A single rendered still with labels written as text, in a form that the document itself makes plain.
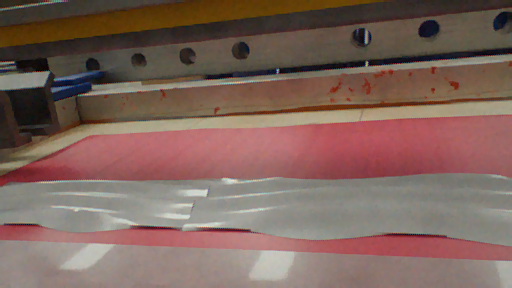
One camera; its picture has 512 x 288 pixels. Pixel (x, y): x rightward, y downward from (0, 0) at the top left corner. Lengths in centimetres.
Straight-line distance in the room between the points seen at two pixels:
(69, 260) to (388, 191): 16
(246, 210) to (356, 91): 24
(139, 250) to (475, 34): 40
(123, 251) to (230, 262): 6
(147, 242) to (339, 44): 35
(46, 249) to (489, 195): 21
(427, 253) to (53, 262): 17
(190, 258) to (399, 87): 29
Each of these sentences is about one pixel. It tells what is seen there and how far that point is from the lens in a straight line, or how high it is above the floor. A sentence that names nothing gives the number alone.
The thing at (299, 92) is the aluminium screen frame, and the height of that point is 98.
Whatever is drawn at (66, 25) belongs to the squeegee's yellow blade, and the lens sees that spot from 35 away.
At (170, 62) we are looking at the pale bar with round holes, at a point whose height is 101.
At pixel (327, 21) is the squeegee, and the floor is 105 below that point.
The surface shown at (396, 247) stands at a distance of 20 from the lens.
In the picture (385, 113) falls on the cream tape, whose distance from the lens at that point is 43.
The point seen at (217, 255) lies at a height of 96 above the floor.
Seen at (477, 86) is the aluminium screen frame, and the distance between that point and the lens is 45.
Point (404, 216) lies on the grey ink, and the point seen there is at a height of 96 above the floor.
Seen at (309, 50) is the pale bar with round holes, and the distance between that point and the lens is 52.
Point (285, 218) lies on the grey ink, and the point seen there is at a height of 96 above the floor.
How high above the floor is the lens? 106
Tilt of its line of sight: 16 degrees down
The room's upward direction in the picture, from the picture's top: 7 degrees counter-clockwise
